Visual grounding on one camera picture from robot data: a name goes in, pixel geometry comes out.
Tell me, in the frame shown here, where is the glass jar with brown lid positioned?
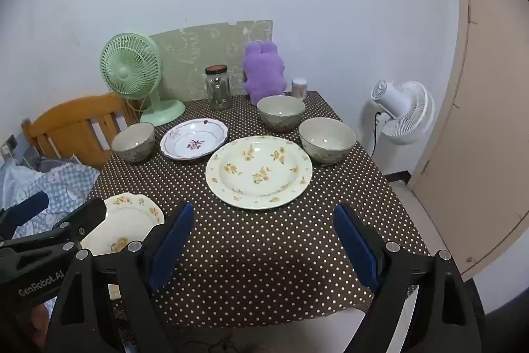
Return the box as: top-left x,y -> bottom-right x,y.
205,65 -> 232,111

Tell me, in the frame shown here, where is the white floor fan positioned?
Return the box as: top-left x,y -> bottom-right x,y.
370,79 -> 435,146

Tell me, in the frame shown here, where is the grey patterned ceramic bowl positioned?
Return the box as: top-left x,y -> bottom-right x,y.
299,117 -> 357,165
111,122 -> 156,163
257,95 -> 306,132

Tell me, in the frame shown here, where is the black fan cable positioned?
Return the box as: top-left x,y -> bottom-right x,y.
370,112 -> 382,159

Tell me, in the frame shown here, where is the beige door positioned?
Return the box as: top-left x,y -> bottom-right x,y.
407,0 -> 529,283

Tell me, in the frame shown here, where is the wooden chair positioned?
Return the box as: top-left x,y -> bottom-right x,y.
21,92 -> 141,169

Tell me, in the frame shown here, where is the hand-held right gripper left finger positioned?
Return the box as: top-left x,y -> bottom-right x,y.
45,202 -> 196,353

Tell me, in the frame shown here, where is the brown polka dot tablecloth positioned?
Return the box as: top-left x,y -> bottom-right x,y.
85,90 -> 430,327

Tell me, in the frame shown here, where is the purple plush toy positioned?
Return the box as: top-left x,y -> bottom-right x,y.
242,41 -> 287,106

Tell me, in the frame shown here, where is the white plate with red flowers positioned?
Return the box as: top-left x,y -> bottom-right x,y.
160,118 -> 229,160

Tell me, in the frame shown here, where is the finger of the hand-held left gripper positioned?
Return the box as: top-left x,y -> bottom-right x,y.
0,192 -> 49,240
50,197 -> 107,250

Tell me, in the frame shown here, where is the large yellow floral plate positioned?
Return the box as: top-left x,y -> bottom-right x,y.
205,135 -> 313,210

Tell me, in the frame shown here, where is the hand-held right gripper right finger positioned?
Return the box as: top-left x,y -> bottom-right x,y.
333,203 -> 484,353

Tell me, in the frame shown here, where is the green fan cord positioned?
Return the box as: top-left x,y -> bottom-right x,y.
126,97 -> 147,119

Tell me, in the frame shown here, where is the scalloped yellow floral plate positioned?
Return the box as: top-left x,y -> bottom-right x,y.
79,193 -> 165,301

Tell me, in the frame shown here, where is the blue checkered blanket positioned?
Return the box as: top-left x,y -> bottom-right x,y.
0,158 -> 102,312

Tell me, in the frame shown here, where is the green patterned board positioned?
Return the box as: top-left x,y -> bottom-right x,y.
149,20 -> 273,102

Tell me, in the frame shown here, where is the green desk fan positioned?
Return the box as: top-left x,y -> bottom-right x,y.
100,33 -> 186,126

